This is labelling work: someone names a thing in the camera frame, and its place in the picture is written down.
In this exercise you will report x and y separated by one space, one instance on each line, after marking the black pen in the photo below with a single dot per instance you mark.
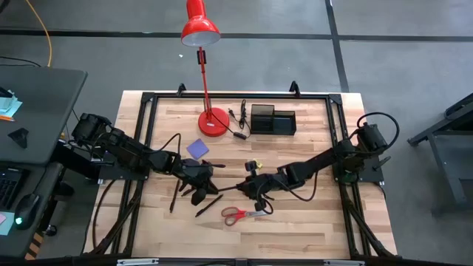
209 205

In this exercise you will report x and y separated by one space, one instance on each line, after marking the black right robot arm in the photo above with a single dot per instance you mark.
321 159

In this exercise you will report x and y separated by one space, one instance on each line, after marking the teal paper stack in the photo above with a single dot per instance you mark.
9 107

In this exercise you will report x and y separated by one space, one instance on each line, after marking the grey side desk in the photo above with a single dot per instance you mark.
48 111

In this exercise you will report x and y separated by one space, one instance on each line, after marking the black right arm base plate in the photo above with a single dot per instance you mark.
369 171

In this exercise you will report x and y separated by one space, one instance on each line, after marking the silver metal bracket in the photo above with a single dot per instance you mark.
136 262
343 262

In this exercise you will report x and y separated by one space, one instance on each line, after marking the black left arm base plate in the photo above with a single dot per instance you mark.
118 173

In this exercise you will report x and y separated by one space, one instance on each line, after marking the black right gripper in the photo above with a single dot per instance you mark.
262 184

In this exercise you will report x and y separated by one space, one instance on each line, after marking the pink and teal notes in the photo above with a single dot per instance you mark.
6 225

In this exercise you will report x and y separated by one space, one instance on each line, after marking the dark metal cart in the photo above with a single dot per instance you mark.
443 129

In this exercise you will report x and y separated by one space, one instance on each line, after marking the purple sticky note pad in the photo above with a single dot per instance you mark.
197 149

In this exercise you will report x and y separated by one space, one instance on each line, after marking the orange pencil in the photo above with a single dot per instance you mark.
6 118

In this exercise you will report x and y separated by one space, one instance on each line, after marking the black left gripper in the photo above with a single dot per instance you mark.
196 175

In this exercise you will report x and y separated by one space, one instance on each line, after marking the black triangular bracket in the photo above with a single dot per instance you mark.
19 137

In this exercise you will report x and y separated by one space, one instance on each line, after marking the black mesh desk organizer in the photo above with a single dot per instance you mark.
273 127

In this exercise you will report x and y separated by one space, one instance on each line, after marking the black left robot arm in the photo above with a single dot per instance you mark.
125 147

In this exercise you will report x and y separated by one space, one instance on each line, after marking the black computer mouse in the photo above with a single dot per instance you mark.
27 208

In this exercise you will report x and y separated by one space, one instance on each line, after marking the black keyboard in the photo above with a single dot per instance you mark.
9 188

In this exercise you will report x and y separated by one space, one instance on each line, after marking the dark computer desk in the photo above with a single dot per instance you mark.
40 173

